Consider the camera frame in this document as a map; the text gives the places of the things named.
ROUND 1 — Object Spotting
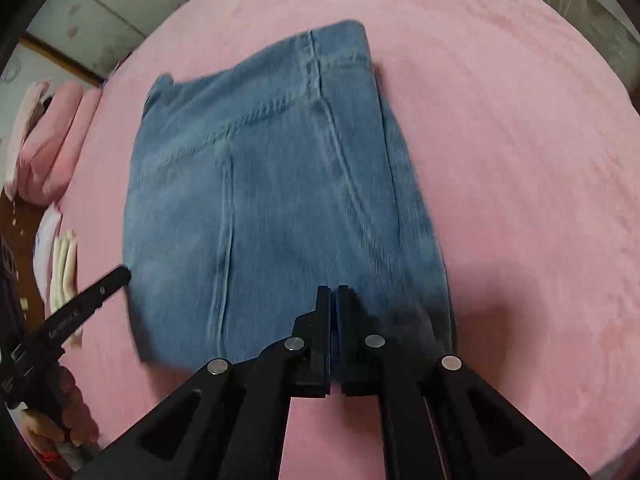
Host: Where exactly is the pink folded quilt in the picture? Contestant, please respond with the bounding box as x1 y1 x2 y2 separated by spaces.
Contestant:
17 82 104 202

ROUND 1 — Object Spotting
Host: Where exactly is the blue denim jacket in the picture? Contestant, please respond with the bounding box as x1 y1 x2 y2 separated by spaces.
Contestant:
122 19 459 372

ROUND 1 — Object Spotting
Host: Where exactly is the floral wardrobe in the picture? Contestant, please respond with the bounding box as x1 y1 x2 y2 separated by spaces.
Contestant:
22 0 237 87

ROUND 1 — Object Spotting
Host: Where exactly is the pink bed blanket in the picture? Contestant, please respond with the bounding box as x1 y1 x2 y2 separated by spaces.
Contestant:
15 0 640 480

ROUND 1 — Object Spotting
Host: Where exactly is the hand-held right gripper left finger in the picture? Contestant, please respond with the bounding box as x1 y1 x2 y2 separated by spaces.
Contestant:
75 285 334 480

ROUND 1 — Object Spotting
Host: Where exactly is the person's left hand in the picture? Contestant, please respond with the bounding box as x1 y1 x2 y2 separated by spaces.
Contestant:
22 402 68 461

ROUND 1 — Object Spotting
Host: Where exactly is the pink lace-trimmed pillow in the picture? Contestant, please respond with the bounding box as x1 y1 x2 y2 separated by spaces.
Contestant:
4 79 54 197

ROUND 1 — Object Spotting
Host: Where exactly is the cream folded cloth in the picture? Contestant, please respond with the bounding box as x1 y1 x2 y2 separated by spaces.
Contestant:
50 229 81 312

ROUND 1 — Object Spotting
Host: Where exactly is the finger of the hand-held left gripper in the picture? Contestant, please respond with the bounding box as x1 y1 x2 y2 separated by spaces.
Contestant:
75 266 132 314

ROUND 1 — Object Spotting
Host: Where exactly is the wooden headboard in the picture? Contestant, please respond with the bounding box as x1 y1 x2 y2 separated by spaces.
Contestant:
0 180 51 341

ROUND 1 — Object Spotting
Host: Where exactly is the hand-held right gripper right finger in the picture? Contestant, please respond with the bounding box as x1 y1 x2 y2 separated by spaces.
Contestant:
334 285 593 480

